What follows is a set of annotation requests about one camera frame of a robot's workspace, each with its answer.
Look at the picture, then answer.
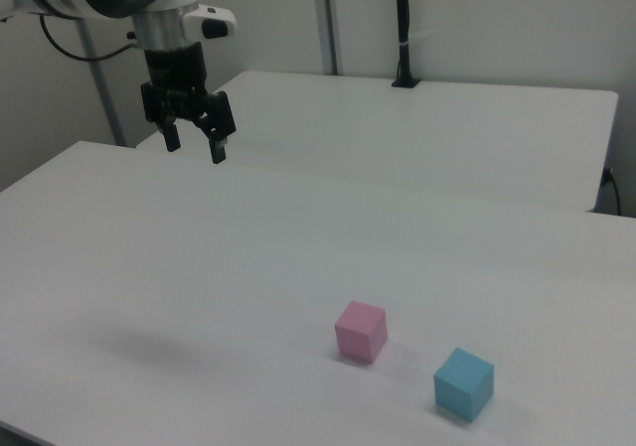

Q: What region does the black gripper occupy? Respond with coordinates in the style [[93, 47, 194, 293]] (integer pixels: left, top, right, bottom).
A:
[[139, 41, 238, 166]]

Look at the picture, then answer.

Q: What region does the blue cube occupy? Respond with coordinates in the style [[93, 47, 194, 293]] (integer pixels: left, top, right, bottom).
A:
[[432, 347, 496, 424]]

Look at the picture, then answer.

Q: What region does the pink cube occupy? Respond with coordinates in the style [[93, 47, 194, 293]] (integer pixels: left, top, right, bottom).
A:
[[333, 300, 389, 366]]

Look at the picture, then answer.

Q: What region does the white rounded-corner table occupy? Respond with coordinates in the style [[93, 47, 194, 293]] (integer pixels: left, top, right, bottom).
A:
[[134, 70, 620, 215]]

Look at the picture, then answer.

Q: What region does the black pole with base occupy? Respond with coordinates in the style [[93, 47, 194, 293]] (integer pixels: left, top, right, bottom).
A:
[[391, 0, 423, 89]]

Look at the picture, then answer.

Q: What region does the grey aluminium frame post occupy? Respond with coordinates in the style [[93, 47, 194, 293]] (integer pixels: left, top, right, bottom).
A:
[[75, 17, 126, 147], [320, 0, 345, 76]]

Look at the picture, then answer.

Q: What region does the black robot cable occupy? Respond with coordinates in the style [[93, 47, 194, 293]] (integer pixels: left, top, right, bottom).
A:
[[39, 14, 138, 63]]

